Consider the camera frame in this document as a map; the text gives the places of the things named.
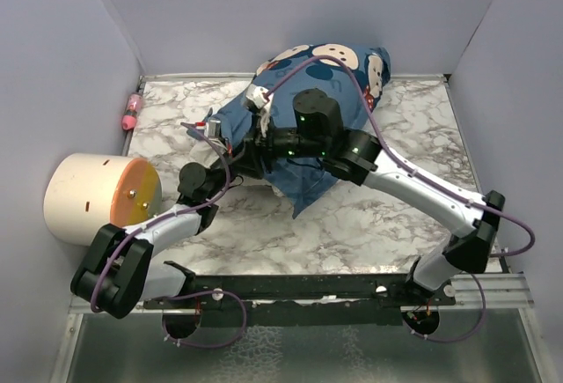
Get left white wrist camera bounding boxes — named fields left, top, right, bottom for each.
left=204, top=117, right=230, bottom=151

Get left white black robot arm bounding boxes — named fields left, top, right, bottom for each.
left=70, top=160, right=236, bottom=319

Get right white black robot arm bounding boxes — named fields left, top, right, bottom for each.
left=233, top=85, right=505, bottom=305

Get cream cylinder with orange lid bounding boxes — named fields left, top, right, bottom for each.
left=43, top=153, right=162, bottom=246

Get blue lettered pillowcase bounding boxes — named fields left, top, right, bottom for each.
left=178, top=43, right=391, bottom=216

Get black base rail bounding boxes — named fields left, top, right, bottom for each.
left=143, top=273, right=456, bottom=328

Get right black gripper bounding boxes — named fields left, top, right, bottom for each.
left=223, top=114, right=326, bottom=181

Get aluminium frame rail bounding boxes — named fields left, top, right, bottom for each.
left=451, top=273, right=534, bottom=309

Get white pillow with red logo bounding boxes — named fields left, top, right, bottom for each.
left=188, top=141, right=272, bottom=188

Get pink small bottle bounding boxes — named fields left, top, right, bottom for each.
left=121, top=93, right=143, bottom=131

